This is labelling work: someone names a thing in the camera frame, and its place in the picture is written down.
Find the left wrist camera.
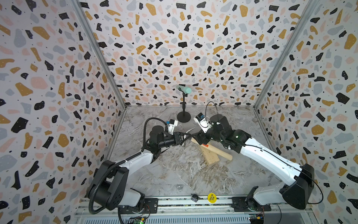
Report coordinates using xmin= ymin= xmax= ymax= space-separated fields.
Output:
xmin=167 ymin=119 xmax=178 ymax=135

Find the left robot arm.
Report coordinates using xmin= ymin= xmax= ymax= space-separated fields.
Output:
xmin=86 ymin=126 xmax=191 ymax=214

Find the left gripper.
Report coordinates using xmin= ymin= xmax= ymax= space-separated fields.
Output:
xmin=159 ymin=133 xmax=192 ymax=150

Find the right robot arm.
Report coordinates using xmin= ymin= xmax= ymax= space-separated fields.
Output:
xmin=193 ymin=113 xmax=315 ymax=211

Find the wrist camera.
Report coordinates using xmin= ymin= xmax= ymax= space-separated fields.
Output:
xmin=194 ymin=113 xmax=212 ymax=133
xmin=167 ymin=119 xmax=178 ymax=135

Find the wooden block with nails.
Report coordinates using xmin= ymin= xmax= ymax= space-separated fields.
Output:
xmin=200 ymin=144 xmax=220 ymax=166

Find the wooden handle claw hammer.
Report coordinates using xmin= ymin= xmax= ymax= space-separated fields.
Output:
xmin=185 ymin=127 xmax=233 ymax=161

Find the yellow round sticker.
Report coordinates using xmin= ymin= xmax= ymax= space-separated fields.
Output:
xmin=208 ymin=193 xmax=217 ymax=203

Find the black knob on rail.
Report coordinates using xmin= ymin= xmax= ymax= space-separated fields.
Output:
xmin=191 ymin=194 xmax=200 ymax=203

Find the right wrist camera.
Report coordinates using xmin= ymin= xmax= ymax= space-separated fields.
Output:
xmin=194 ymin=113 xmax=212 ymax=133

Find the microphone on black stand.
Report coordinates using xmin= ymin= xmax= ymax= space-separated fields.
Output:
xmin=176 ymin=85 xmax=192 ymax=123

